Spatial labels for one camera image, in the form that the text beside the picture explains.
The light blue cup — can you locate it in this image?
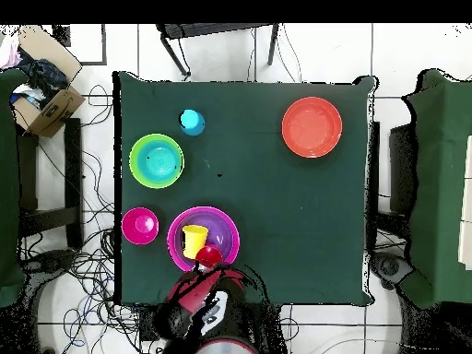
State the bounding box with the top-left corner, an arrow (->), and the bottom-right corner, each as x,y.
179,109 -> 207,137

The yellow cup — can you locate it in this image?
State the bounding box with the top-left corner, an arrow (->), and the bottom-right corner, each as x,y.
181,224 -> 210,260

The cardboard box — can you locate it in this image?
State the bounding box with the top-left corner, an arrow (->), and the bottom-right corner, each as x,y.
10,24 -> 87,138

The small crimson bowl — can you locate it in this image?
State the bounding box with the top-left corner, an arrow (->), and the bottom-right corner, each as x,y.
121,206 -> 160,246

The green-covered side table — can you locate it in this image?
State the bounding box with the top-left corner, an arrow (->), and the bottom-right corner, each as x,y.
0,67 -> 29,308
403,68 -> 472,309

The orange bowl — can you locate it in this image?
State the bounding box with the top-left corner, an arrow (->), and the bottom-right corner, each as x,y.
281,96 -> 344,159

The black metal chair frame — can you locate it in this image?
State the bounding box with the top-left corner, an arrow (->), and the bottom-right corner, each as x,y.
155,22 -> 281,78

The purple bowl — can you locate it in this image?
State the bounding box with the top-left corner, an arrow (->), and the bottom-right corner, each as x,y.
172,211 -> 237,272

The black cabinet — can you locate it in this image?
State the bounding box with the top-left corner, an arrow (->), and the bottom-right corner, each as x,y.
388,123 -> 418,215

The green bowl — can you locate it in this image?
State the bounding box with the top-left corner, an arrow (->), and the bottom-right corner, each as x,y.
128,133 -> 185,190

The red cup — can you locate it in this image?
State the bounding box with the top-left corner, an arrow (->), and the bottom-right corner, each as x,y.
195,243 -> 225,270

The blue bowl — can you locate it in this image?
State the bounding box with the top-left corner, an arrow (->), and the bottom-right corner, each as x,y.
136,140 -> 183,184

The black caster leg with knob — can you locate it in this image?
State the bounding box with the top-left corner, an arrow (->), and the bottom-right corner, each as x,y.
370,250 -> 416,292
19,248 -> 80,285

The dark green tablecloth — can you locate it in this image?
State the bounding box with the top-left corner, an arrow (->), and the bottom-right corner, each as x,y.
112,70 -> 378,308

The large pink bowl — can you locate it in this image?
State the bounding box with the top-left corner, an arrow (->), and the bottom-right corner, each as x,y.
166,205 -> 242,276

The tangle of black cables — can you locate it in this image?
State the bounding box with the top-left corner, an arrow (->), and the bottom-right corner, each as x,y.
21,84 -> 163,354

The black bench frame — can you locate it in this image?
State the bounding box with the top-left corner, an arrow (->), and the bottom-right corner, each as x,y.
16,117 -> 84,249

